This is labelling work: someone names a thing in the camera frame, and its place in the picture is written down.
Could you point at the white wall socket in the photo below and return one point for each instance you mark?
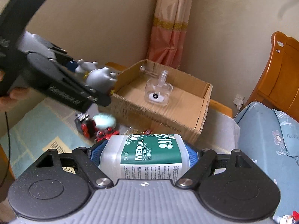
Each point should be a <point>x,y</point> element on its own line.
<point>239,98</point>

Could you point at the red and white object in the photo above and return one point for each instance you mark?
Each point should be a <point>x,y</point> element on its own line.
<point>292,218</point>

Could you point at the cotton swab container green label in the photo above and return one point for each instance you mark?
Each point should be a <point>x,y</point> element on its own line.
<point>144,154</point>

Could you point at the pink curtain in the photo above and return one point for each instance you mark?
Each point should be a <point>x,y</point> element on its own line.
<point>170,28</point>

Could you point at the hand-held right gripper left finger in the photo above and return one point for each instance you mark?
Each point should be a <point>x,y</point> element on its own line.
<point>97,151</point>

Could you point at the clear glass panda cup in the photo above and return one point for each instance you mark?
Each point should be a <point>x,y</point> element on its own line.
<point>157,93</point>

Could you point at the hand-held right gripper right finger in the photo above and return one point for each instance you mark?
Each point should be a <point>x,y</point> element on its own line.
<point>192,155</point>

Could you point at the cardboard box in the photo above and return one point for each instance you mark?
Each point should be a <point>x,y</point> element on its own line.
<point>177,112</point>

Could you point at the blue floral pillow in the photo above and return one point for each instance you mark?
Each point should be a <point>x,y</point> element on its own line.
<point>288,130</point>

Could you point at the blue floral bed sheet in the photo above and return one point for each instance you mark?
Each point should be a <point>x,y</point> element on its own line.
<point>254,135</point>

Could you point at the person's left hand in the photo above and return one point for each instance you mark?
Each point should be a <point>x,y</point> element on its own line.
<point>12,95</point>

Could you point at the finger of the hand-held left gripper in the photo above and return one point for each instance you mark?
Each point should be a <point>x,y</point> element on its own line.
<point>71,64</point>
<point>100,99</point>

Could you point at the wooden headboard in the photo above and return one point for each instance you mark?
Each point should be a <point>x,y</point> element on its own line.
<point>278,77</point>

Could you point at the jar of gold red beads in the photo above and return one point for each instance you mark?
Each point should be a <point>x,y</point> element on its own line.
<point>147,131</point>

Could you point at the checked grey blue blanket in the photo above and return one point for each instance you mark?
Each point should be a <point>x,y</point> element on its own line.
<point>39,126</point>

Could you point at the black toy car red wheels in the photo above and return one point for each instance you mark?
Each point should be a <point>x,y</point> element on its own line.
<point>84,124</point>

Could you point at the grey cartoon figurine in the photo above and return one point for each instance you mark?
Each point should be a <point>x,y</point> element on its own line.
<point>99,78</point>

